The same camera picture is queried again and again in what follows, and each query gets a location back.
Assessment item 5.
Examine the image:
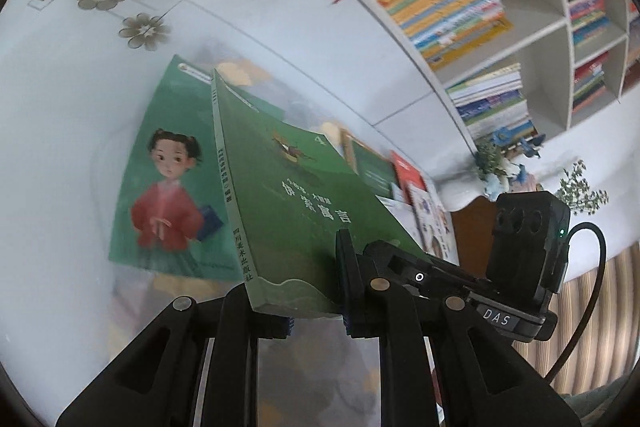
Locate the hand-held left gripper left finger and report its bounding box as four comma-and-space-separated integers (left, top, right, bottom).
55, 282, 293, 427

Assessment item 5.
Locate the green book with girl cover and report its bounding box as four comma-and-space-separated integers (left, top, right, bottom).
107, 53, 286, 282

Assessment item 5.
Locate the brown striped cloth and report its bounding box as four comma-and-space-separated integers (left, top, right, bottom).
542, 242, 640, 400

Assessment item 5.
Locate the dark green book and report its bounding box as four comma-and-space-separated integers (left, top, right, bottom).
342, 129, 398, 195

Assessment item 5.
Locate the small-leaved green plant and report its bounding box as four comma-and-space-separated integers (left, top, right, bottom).
555, 159, 610, 215

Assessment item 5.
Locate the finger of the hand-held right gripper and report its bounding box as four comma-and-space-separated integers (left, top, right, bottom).
362, 241, 493, 308

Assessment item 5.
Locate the plain green paperback book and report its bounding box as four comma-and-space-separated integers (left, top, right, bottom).
211, 68, 432, 320

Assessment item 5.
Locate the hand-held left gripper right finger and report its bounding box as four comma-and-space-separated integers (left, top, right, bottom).
334, 228, 583, 427

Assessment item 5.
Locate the white bookshelf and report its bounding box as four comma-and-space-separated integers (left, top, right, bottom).
177, 0, 640, 158

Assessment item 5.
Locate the brown wooden cabinet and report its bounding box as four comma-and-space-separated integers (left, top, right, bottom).
449, 194, 501, 269

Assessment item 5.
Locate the grey fan-pattern mat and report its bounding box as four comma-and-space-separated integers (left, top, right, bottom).
100, 57, 451, 427

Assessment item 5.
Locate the red book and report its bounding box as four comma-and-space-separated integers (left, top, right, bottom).
390, 151, 428, 205

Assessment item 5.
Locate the person's grey green clothing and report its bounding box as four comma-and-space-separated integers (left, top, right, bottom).
552, 377, 633, 427

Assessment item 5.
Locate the white illustrated book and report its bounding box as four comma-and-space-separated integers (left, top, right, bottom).
375, 187, 458, 265

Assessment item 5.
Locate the blue white flower bouquet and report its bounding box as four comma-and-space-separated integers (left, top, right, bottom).
472, 127, 547, 200

